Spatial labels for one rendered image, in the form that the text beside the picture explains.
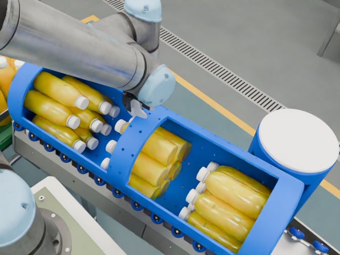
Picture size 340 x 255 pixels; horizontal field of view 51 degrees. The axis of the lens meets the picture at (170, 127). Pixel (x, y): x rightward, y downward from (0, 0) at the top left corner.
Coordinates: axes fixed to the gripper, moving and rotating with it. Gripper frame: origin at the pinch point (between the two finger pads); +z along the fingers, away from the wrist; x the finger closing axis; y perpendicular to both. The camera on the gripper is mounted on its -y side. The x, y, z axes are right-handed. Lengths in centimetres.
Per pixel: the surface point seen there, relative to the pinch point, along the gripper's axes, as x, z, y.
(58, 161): -11.6, 31.1, -23.9
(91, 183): -11.6, 31.1, -8.8
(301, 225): 67, 108, 66
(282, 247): 5, 31, 53
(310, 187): 31, 30, 53
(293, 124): 44, 20, 38
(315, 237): 65, 108, 75
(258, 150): 28.7, 23.3, 31.8
